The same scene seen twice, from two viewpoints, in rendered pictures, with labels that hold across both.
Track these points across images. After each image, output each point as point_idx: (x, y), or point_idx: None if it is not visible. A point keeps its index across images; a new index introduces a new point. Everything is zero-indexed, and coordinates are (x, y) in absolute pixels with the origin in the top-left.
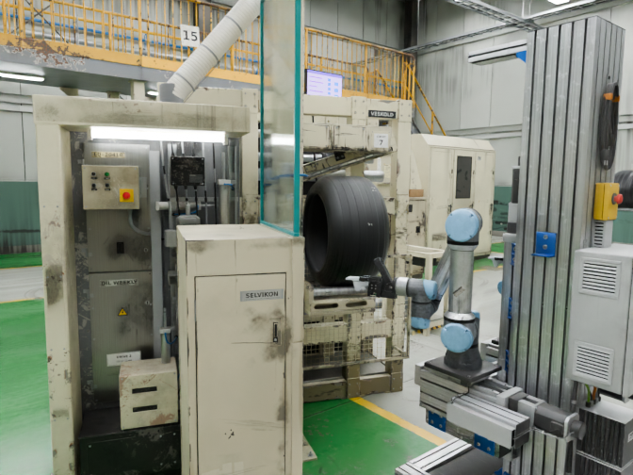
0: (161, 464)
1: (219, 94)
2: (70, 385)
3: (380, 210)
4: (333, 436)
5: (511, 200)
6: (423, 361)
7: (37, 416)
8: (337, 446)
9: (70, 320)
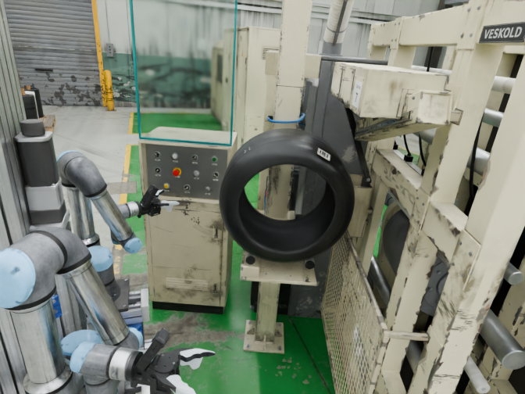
0: None
1: (387, 29)
2: (258, 202)
3: (226, 171)
4: (273, 375)
5: (58, 175)
6: (147, 295)
7: None
8: (256, 371)
9: (266, 173)
